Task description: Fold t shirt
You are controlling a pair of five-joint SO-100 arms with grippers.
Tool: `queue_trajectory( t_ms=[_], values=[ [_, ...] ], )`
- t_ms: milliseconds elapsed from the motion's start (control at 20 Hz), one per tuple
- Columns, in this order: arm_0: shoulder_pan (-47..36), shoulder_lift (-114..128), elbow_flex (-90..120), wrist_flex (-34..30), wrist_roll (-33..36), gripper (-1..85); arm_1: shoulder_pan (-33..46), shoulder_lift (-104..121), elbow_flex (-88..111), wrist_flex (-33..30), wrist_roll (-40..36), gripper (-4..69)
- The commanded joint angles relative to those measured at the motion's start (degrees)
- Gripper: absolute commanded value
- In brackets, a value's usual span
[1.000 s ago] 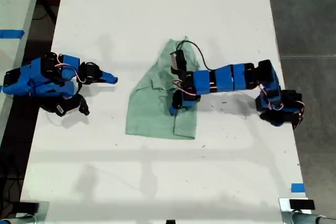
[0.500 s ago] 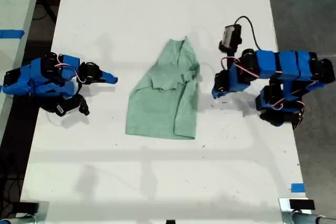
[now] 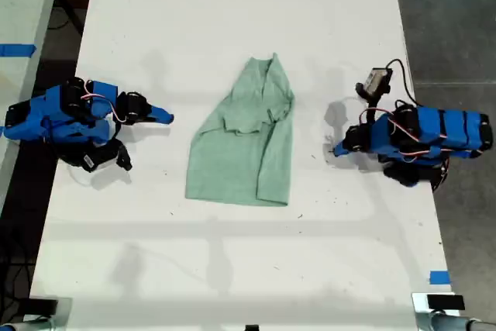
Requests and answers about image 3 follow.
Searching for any gripper grey camera box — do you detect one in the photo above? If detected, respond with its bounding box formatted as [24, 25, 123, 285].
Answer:
[355, 67, 394, 98]

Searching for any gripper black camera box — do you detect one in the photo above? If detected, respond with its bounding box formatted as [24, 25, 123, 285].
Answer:
[81, 139, 133, 174]

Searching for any long blue tape strip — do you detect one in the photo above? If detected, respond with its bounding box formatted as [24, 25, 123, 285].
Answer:
[0, 43, 37, 58]

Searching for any white corner bracket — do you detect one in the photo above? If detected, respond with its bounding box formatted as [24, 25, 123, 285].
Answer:
[411, 291, 467, 331]

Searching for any pale side table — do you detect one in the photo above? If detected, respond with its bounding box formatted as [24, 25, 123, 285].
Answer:
[0, 0, 66, 202]

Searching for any short blue tape piece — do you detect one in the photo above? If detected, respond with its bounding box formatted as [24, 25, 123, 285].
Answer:
[429, 270, 452, 286]

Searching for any pale green T-shirt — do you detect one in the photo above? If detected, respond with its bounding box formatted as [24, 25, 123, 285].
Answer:
[184, 51, 297, 208]

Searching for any black camera cable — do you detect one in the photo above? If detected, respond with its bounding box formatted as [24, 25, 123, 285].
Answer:
[385, 58, 424, 108]

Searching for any small black box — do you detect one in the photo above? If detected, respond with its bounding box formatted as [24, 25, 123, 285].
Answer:
[426, 294, 466, 312]

